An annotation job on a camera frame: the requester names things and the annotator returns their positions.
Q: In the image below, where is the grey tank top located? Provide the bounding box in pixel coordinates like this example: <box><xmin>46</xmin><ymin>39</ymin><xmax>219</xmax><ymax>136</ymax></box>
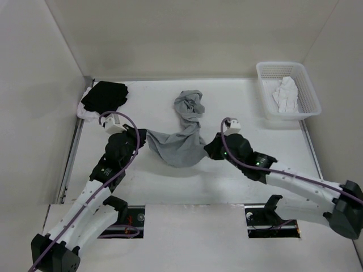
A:
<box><xmin>146</xmin><ymin>90</ymin><xmax>207</xmax><ymax>168</ymax></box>

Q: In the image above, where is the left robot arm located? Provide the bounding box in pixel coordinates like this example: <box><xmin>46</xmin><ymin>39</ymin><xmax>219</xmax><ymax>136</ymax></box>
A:
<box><xmin>30</xmin><ymin>125</ymin><xmax>146</xmax><ymax>271</ymax></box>

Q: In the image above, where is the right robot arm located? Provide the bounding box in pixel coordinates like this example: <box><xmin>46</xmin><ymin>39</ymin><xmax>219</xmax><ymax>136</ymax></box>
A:
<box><xmin>204</xmin><ymin>133</ymin><xmax>362</xmax><ymax>240</ymax></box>

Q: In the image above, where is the folded black tank top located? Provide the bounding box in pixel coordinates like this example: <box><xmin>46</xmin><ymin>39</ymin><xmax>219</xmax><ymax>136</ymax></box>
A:
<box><xmin>81</xmin><ymin>81</ymin><xmax>129</xmax><ymax>114</ymax></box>

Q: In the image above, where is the folded white tank top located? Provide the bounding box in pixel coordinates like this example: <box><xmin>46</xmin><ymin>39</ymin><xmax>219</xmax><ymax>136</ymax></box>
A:
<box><xmin>76</xmin><ymin>87</ymin><xmax>100</xmax><ymax>122</ymax></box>

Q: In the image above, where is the crumpled white tank top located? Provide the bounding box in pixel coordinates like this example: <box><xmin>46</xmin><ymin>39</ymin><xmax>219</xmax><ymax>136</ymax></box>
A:
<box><xmin>272</xmin><ymin>76</ymin><xmax>298</xmax><ymax>113</ymax></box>

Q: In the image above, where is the white plastic basket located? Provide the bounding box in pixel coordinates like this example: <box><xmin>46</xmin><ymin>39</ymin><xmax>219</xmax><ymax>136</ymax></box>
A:
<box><xmin>256</xmin><ymin>61</ymin><xmax>322</xmax><ymax>121</ymax></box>

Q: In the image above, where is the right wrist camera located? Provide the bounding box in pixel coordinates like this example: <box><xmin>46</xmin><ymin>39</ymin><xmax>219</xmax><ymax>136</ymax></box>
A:
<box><xmin>223</xmin><ymin>118</ymin><xmax>241</xmax><ymax>136</ymax></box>

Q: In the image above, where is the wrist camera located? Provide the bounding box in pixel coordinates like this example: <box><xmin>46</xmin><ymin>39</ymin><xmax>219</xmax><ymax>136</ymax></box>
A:
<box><xmin>101</xmin><ymin>113</ymin><xmax>126</xmax><ymax>135</ymax></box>
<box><xmin>223</xmin><ymin>118</ymin><xmax>241</xmax><ymax>136</ymax></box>

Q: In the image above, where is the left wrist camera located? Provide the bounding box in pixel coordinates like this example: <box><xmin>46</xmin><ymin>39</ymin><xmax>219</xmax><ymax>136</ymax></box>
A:
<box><xmin>101</xmin><ymin>113</ymin><xmax>126</xmax><ymax>135</ymax></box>

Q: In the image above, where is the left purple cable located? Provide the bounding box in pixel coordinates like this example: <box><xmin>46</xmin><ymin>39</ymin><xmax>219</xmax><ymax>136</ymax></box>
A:
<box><xmin>27</xmin><ymin>111</ymin><xmax>141</xmax><ymax>272</ymax></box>

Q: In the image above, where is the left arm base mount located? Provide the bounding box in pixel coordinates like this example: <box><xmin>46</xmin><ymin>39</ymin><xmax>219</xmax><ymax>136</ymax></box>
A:
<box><xmin>100</xmin><ymin>206</ymin><xmax>146</xmax><ymax>239</ymax></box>

